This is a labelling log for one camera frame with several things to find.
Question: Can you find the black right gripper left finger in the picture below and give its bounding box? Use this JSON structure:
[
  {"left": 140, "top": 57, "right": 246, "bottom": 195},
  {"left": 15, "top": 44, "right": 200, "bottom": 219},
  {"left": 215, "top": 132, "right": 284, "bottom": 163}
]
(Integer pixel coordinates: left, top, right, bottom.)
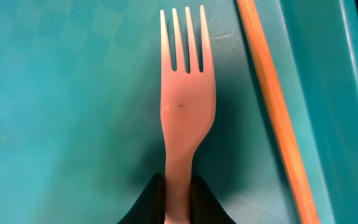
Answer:
[{"left": 118, "top": 174, "right": 165, "bottom": 224}]

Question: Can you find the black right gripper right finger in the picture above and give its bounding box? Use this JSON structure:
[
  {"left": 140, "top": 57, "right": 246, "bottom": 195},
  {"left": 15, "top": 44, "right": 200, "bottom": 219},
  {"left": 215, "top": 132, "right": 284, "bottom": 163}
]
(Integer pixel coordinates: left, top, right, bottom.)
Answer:
[{"left": 190, "top": 175, "right": 235, "bottom": 224}]

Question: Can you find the white plastic fork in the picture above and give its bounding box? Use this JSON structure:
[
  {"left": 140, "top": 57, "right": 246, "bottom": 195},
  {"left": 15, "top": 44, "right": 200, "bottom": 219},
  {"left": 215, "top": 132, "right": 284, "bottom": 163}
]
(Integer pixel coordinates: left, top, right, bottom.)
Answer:
[{"left": 160, "top": 6, "right": 216, "bottom": 223}]

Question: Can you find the wooden chopstick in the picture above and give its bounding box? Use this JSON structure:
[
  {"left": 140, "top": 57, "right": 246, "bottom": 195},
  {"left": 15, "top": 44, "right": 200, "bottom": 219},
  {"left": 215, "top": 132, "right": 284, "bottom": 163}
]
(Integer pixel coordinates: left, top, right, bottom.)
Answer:
[{"left": 237, "top": 0, "right": 320, "bottom": 224}]

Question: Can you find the teal plastic tray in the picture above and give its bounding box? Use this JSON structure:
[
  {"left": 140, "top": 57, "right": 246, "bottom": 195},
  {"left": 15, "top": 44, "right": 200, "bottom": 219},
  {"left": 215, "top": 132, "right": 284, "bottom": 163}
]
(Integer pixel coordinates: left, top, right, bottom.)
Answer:
[{"left": 0, "top": 0, "right": 358, "bottom": 223}]

